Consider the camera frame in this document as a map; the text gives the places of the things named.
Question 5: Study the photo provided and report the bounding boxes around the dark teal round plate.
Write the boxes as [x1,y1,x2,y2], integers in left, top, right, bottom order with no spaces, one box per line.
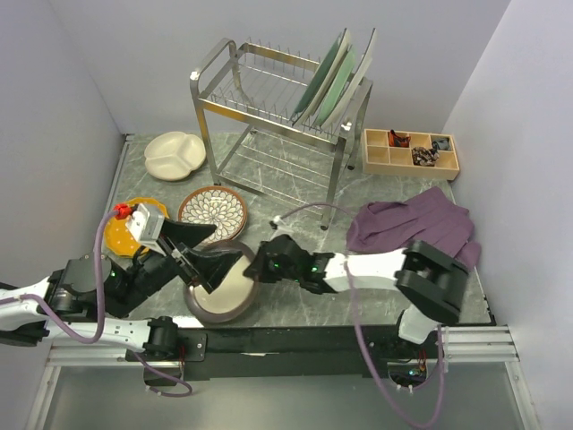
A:
[290,29,347,125]

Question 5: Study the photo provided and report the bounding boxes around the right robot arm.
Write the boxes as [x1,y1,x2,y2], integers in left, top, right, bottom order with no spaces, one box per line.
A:
[244,234,469,357]

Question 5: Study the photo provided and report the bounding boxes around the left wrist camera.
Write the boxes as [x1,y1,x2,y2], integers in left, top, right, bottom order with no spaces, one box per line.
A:
[114,203,166,253]

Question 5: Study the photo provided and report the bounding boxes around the light green plate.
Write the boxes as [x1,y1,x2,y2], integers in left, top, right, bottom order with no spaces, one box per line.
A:
[313,46,356,127]

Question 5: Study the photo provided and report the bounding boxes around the black base beam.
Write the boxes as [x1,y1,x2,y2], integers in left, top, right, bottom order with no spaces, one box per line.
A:
[124,324,444,387]

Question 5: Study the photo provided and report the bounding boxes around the purple cloth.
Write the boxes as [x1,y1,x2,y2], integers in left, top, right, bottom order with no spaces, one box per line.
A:
[346,186,482,270]

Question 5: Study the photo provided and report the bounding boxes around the cream divided plate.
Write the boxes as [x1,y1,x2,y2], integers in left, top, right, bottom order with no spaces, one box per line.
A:
[144,132,207,182]

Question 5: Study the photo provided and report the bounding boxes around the orange black item in tray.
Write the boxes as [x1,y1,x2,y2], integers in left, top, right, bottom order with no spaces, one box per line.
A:
[389,130,411,148]

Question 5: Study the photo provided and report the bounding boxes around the white square plate black rim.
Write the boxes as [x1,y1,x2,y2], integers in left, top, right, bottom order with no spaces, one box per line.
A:
[332,28,378,121]

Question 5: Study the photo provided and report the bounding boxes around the dark brown rimmed plate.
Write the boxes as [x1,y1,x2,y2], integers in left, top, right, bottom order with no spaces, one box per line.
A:
[183,240,260,324]

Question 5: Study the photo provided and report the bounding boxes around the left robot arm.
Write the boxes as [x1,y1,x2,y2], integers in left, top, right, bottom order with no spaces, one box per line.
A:
[1,220,254,360]

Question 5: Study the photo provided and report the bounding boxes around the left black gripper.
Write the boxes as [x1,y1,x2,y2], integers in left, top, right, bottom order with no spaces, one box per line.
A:
[110,218,245,319]

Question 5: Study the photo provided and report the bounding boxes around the aluminium rail frame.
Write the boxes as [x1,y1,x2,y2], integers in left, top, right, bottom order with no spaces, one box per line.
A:
[38,134,524,429]

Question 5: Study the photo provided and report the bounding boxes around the floral patterned plate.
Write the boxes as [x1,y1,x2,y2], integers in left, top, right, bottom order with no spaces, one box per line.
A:
[178,185,247,245]
[209,210,246,244]

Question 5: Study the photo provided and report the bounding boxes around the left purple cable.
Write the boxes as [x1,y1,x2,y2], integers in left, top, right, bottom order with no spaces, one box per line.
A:
[20,210,193,400]

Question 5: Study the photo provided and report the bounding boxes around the patterned cloth item in tray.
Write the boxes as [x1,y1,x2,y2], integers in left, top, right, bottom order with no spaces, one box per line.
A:
[412,147,440,167]

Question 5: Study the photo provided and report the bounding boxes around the cream square plate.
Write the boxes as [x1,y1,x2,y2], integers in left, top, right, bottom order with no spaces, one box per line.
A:
[305,31,352,127]

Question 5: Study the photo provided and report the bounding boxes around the steel dish rack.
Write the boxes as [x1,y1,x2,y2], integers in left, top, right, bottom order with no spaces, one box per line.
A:
[190,38,372,228]

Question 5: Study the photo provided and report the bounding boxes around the wooden compartment tray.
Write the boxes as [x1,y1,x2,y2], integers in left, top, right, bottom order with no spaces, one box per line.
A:
[361,129,460,181]

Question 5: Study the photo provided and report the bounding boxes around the grey item in tray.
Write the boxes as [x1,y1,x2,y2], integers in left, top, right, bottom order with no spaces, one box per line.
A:
[432,137,451,151]

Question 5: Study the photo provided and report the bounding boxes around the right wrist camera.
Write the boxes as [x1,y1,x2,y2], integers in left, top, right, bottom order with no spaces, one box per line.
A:
[269,215,292,231]

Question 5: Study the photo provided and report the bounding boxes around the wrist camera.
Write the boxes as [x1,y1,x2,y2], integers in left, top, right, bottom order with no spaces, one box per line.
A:
[114,203,166,253]
[269,215,292,231]

